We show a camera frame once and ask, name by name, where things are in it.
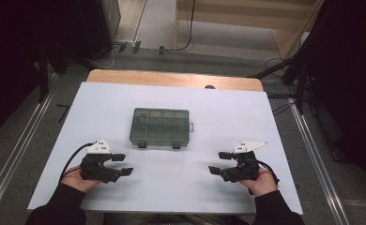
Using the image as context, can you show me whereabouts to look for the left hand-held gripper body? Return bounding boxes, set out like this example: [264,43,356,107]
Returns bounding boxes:
[79,139,123,184]

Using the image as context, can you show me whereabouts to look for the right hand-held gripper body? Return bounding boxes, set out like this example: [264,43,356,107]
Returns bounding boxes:
[220,140,269,184]

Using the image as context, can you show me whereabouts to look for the smoky clear compartment box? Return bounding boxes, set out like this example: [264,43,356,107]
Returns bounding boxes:
[129,107,194,150]

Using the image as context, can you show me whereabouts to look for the person's left hand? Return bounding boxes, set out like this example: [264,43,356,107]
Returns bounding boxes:
[60,167,102,194]

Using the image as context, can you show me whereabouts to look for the person's right hand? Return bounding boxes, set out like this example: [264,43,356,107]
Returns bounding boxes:
[238,168,279,198]

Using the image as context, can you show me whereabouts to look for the wooden table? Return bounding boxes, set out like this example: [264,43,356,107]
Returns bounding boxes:
[86,68,265,93]

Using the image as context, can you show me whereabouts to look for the black upright stand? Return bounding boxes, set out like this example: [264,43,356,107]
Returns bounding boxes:
[38,45,50,104]

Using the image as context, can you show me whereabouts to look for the black tripod stand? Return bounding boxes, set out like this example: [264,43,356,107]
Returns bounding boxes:
[248,51,309,115]

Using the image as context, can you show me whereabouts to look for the dark cabinet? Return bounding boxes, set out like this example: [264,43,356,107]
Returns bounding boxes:
[77,0,122,60]

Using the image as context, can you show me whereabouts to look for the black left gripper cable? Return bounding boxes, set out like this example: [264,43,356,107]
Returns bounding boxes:
[58,142,95,182]

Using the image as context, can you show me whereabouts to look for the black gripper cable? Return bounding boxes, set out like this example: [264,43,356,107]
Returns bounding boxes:
[257,159,281,186]
[58,142,95,182]

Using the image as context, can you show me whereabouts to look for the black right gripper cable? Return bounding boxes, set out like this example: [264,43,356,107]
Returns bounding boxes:
[257,159,281,186]

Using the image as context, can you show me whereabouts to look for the black floor cables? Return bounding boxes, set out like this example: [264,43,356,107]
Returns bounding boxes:
[264,57,297,117]

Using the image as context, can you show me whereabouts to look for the metal floor rail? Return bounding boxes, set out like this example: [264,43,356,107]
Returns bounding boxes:
[288,102,349,225]
[0,90,55,217]

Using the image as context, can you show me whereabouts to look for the white floor cable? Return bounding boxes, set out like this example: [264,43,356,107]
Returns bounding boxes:
[91,46,116,69]

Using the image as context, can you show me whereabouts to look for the black hanging cable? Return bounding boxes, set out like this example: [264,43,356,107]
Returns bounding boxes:
[175,0,197,53]

